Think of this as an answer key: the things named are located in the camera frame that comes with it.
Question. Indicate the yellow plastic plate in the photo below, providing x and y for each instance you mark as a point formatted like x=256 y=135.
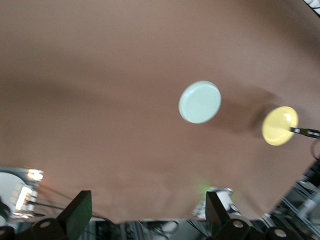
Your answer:
x=277 y=125

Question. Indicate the pale green plastic plate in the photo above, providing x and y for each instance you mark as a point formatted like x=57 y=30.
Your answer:
x=200 y=102

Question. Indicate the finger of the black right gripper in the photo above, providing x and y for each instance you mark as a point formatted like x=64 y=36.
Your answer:
x=305 y=132

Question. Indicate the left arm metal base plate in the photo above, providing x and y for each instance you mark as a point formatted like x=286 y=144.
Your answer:
x=36 y=175

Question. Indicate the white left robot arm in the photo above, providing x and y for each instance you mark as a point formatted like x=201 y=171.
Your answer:
x=7 y=190

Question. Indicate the brown table cover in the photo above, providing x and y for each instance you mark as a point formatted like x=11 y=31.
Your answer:
x=100 y=100

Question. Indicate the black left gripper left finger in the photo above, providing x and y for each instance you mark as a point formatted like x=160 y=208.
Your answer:
x=72 y=217

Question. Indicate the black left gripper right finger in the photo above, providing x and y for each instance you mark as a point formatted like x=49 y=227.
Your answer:
x=217 y=215

